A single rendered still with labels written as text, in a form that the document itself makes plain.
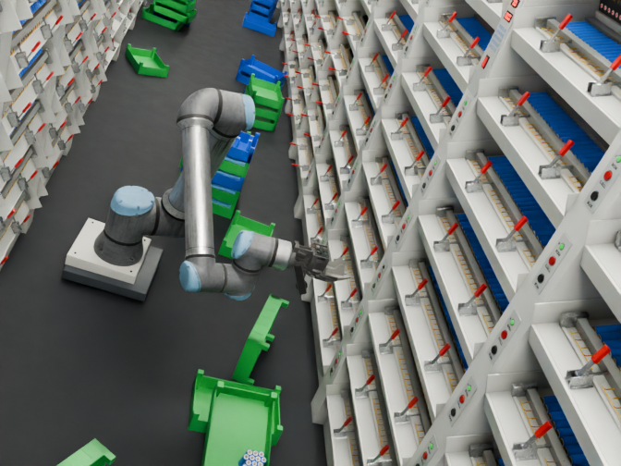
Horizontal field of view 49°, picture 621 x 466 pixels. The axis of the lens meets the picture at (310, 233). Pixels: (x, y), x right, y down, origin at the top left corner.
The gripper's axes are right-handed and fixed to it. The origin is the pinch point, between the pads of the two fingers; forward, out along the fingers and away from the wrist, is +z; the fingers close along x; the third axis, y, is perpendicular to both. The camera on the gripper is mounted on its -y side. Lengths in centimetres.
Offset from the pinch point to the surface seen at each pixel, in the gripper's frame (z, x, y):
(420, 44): 12, 65, 61
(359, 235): 12.7, 39.7, -6.6
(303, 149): 13, 188, -45
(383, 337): 12.6, -17.5, -6.5
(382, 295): 11.4, -5.3, 0.2
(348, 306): 12.9, 19.0, -24.5
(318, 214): 16, 114, -44
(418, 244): 14.3, -5.2, 21.2
